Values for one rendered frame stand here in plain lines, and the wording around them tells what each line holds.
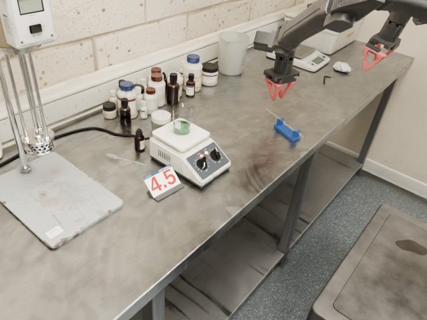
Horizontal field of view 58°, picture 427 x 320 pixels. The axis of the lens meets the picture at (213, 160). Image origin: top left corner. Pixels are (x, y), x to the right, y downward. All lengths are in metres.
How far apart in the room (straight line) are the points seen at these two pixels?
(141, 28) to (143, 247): 0.83
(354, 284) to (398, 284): 0.15
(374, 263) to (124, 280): 0.96
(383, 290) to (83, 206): 1.00
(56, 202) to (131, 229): 0.20
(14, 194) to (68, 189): 0.12
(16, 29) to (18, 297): 0.49
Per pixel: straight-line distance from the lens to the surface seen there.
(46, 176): 1.08
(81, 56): 1.32
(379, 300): 1.42
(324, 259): 1.96
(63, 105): 1.28
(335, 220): 2.17
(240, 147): 1.19
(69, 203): 0.99
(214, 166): 1.04
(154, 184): 0.99
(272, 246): 1.82
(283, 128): 1.31
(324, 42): 2.03
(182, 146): 1.02
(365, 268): 1.49
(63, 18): 1.25
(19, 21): 0.75
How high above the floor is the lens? 1.42
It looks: 37 degrees down
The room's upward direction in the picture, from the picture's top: 6 degrees clockwise
